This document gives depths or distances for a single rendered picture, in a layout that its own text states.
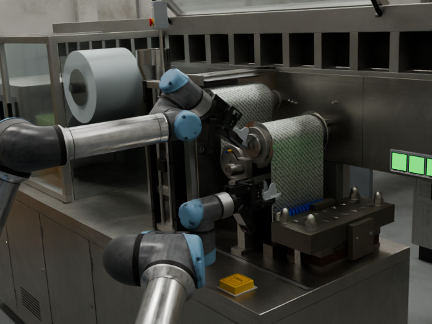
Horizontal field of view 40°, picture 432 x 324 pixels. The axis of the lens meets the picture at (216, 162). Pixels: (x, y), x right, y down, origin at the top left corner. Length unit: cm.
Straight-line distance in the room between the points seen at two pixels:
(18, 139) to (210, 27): 128
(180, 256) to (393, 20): 101
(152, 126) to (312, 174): 68
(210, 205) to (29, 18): 763
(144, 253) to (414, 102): 96
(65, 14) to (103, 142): 792
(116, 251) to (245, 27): 126
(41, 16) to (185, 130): 776
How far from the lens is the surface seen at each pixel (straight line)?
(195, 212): 162
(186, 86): 164
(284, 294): 166
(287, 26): 217
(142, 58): 240
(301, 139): 190
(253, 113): 207
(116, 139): 144
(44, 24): 918
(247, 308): 159
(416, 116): 186
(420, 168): 187
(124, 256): 129
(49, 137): 140
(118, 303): 230
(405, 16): 186
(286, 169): 187
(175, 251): 126
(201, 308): 182
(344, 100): 201
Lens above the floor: 164
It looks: 14 degrees down
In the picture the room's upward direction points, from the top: 3 degrees counter-clockwise
